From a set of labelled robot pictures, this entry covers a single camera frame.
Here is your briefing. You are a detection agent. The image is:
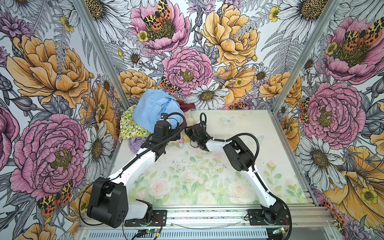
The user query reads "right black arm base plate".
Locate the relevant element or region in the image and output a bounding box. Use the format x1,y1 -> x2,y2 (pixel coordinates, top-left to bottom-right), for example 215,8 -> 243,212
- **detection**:
245,209 -> 292,226

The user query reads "left aluminium corner post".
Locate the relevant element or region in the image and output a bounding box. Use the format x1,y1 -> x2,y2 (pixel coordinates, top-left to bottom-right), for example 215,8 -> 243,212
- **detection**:
74,1 -> 131,110

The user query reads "yellow green lemon print cloth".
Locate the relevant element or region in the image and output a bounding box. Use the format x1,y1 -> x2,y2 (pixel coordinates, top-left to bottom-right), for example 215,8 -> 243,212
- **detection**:
119,105 -> 150,143

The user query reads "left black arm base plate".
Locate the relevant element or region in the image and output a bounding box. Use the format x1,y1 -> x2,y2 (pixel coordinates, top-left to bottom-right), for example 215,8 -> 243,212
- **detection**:
124,210 -> 168,227

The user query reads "aluminium corner post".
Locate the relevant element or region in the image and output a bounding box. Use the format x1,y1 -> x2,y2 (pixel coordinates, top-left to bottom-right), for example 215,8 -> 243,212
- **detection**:
272,1 -> 341,114
74,1 -> 131,110

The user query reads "green circuit board right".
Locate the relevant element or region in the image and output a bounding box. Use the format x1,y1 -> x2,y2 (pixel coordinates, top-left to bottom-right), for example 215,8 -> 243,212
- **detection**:
272,227 -> 286,235

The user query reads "aluminium front rail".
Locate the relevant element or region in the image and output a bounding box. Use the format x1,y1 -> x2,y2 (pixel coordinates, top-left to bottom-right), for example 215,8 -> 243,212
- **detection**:
78,205 -> 334,230

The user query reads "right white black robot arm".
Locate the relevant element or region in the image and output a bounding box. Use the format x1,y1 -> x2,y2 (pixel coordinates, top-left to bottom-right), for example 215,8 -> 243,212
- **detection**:
185,124 -> 292,225

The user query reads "lavender purple cloth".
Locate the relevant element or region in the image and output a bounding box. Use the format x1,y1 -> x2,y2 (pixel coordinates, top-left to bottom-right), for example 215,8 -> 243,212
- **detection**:
129,137 -> 147,154

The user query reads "white ventilation grille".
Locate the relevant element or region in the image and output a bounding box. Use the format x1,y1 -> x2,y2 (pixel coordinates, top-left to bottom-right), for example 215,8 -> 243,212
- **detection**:
83,229 -> 268,240

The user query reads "light blue cloth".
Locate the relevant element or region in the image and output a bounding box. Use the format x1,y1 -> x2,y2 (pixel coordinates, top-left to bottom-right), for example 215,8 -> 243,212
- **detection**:
133,89 -> 184,134

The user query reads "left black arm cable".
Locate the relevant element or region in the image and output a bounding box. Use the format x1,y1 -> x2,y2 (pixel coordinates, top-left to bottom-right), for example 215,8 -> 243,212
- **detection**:
78,112 -> 187,226

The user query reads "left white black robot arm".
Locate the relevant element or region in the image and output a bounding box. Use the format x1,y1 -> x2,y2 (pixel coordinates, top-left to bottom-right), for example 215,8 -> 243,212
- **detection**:
87,120 -> 186,228

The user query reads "right aluminium corner post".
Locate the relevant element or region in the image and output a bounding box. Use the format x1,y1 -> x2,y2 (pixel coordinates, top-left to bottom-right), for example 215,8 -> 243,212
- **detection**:
272,1 -> 341,114

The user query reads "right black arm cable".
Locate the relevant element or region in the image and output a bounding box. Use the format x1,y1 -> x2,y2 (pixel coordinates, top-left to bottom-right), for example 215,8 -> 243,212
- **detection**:
199,112 -> 293,240

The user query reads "maroon cloth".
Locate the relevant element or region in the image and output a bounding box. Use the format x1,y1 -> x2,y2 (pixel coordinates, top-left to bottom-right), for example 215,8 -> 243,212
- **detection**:
177,99 -> 196,113

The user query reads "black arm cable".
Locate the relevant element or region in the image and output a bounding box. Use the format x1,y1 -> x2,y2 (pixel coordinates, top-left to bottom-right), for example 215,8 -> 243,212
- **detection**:
199,112 -> 293,240
78,112 -> 187,226

